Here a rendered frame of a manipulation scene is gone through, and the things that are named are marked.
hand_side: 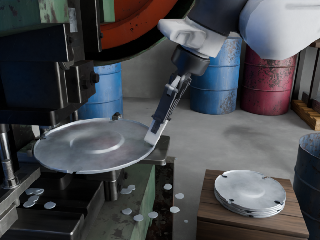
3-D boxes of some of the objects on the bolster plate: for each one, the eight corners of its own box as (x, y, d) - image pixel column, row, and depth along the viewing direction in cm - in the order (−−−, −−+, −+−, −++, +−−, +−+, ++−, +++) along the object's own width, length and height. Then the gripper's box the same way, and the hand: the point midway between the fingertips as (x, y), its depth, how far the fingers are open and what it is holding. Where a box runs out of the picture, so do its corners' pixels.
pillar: (16, 169, 65) (5, 112, 60) (10, 174, 63) (-2, 115, 58) (7, 168, 65) (-5, 112, 61) (1, 173, 63) (-12, 115, 59)
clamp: (47, 185, 64) (41, 145, 60) (-1, 239, 48) (-14, 188, 45) (23, 184, 65) (15, 143, 61) (-33, 236, 49) (-47, 186, 45)
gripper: (205, 64, 49) (153, 163, 60) (215, 55, 61) (171, 139, 71) (169, 44, 50) (124, 145, 61) (186, 40, 62) (146, 125, 72)
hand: (155, 130), depth 65 cm, fingers closed
